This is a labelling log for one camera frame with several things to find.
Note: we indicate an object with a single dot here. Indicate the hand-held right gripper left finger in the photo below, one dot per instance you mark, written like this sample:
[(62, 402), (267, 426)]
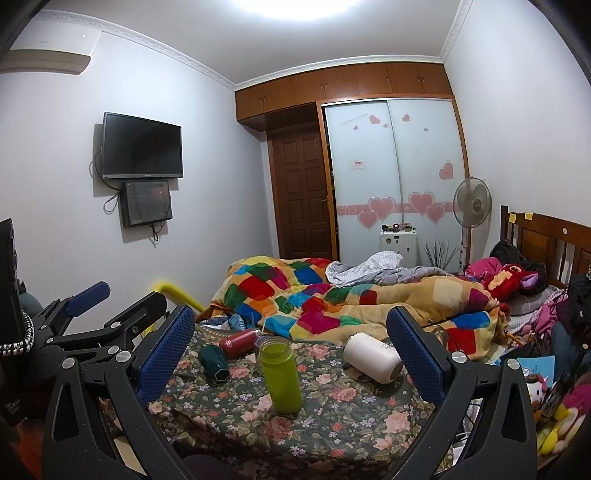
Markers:
[(166, 355)]

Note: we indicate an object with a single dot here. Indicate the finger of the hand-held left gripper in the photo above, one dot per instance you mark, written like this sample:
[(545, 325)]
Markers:
[(138, 314), (87, 295)]

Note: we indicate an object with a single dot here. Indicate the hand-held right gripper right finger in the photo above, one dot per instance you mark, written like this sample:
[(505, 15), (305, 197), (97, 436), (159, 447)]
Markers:
[(415, 357)]

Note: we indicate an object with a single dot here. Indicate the white cup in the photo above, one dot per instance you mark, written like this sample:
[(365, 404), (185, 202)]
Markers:
[(373, 363)]

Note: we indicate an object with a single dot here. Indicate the dark green cup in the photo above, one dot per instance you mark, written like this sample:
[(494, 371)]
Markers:
[(214, 364)]

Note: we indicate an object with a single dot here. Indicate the red bottle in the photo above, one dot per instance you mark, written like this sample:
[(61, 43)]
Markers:
[(238, 341)]

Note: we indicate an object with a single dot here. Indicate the blue white cloth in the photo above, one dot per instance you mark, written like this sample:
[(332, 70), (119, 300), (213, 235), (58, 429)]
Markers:
[(233, 321)]

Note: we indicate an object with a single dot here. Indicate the floral cloth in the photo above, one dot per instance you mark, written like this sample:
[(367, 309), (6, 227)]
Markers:
[(332, 415)]

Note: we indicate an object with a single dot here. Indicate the grey checked sheet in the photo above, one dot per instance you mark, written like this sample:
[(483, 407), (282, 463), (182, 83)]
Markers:
[(369, 267)]

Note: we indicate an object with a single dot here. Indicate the pink plush toy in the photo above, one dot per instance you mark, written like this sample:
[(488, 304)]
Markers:
[(485, 267)]

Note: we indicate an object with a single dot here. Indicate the white suitcase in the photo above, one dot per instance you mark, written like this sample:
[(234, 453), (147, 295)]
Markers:
[(397, 244)]

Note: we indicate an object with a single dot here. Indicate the green bottle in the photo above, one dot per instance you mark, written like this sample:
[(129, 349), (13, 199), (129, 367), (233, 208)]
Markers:
[(279, 376)]

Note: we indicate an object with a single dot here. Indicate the colourful patchwork blanket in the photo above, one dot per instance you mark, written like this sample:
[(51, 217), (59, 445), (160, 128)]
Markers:
[(314, 300)]

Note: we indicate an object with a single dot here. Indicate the red plush toy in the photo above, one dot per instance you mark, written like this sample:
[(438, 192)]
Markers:
[(508, 277)]

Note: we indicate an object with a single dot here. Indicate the blue paper sheet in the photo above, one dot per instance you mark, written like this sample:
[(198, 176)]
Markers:
[(540, 364)]

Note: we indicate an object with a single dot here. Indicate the white plush doll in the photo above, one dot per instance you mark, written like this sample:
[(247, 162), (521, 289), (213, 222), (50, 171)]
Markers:
[(538, 392)]

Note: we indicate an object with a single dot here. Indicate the pink cloth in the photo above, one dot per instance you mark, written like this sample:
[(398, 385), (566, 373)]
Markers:
[(547, 314)]

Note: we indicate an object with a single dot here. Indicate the black clothes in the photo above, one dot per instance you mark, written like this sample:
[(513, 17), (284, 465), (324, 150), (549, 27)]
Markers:
[(508, 251)]

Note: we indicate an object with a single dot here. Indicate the yellow plush toy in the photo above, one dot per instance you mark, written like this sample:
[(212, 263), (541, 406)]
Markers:
[(556, 434)]

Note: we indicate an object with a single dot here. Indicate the standing fan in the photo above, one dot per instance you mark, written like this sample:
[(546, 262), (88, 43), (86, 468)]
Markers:
[(472, 201)]

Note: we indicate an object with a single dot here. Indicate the wooden bed headboard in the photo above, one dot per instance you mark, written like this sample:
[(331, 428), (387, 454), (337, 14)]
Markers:
[(535, 240)]

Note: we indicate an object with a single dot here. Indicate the black bag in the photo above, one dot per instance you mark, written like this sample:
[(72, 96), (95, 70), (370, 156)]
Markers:
[(579, 300)]

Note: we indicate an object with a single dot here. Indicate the wardrobe with heart stickers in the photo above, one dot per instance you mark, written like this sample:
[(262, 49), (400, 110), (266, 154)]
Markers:
[(369, 184)]

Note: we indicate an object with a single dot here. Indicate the brown wooden door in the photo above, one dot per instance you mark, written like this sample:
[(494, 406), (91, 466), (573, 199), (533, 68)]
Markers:
[(300, 194)]

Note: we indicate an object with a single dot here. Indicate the white air conditioner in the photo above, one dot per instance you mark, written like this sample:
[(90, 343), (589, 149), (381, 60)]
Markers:
[(51, 50)]

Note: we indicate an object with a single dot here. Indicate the wooden overhead cabinets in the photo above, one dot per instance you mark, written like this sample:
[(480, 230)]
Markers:
[(346, 81)]

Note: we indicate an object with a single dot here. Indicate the yellow rail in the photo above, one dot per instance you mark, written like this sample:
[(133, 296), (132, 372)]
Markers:
[(178, 293)]

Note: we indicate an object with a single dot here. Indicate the small black wall monitor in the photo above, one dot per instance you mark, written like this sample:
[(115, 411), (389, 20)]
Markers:
[(147, 203)]

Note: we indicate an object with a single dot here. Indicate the wall-mounted black television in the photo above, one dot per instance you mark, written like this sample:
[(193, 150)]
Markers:
[(141, 145)]

